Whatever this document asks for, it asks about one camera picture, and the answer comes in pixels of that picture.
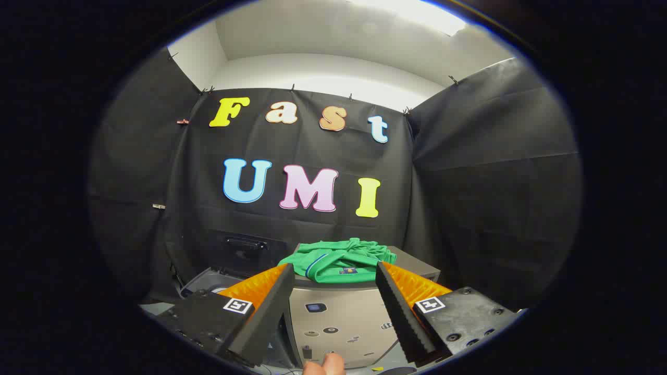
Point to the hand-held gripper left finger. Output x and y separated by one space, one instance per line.
271 312

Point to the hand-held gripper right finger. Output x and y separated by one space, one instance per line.
401 312

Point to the grey top-loading washing machine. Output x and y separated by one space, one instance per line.
203 281

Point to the green polo shirt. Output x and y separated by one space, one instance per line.
338 260

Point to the black backdrop cloth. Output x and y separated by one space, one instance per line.
469 182

